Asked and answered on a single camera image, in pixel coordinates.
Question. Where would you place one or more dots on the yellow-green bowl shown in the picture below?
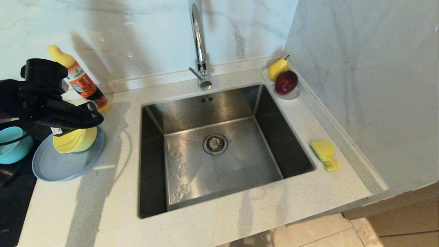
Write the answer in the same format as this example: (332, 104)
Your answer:
(75, 140)

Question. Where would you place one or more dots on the dark red apple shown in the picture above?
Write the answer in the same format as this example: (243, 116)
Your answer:
(286, 82)

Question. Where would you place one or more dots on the yellow and green sponge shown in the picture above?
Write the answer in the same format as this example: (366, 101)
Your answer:
(325, 152)

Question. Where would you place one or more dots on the black induction cooktop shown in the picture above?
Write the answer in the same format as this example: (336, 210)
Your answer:
(13, 206)

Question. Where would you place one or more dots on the stainless steel sink basin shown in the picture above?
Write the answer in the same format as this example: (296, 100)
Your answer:
(192, 178)

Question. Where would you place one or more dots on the blue-grey plate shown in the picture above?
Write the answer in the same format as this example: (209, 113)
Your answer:
(61, 168)

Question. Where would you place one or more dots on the chrome kitchen faucet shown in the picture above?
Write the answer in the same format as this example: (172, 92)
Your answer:
(200, 51)

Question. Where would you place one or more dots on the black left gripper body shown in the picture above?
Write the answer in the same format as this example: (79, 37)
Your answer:
(68, 116)

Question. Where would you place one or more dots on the small white dish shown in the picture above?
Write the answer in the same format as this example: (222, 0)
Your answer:
(291, 96)
(265, 76)

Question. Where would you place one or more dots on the metal sink drain strainer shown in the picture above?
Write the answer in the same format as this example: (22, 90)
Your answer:
(215, 144)

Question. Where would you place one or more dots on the yellow pear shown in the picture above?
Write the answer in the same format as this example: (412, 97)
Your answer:
(277, 68)

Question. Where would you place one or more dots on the orange dish soap bottle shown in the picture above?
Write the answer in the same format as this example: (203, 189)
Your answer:
(84, 84)

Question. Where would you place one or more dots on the teal bowl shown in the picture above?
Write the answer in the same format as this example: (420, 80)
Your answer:
(13, 151)

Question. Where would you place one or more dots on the beige wooden cabinet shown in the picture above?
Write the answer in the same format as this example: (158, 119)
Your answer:
(404, 216)

